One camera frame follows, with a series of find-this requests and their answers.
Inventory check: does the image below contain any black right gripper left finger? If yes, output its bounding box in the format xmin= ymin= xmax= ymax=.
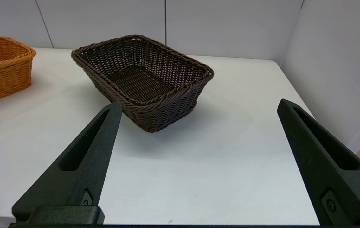
xmin=12 ymin=101 xmax=123 ymax=221

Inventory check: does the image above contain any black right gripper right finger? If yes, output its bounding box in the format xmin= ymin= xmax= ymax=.
xmin=277 ymin=99 xmax=360 ymax=226

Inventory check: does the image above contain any dark brown wicker basket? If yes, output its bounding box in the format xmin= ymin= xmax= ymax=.
xmin=71 ymin=35 xmax=215 ymax=133

